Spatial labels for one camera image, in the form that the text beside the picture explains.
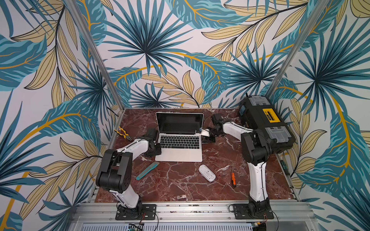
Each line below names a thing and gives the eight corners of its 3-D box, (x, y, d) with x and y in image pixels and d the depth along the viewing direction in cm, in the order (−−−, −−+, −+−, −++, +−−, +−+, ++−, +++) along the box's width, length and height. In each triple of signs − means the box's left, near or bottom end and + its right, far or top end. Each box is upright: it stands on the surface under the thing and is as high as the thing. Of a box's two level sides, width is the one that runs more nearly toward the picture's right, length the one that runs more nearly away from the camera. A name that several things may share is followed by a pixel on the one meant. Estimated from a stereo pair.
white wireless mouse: (211, 184, 85) (211, 182, 83) (196, 170, 90) (197, 168, 88) (216, 177, 87) (217, 176, 85) (202, 164, 92) (202, 162, 90)
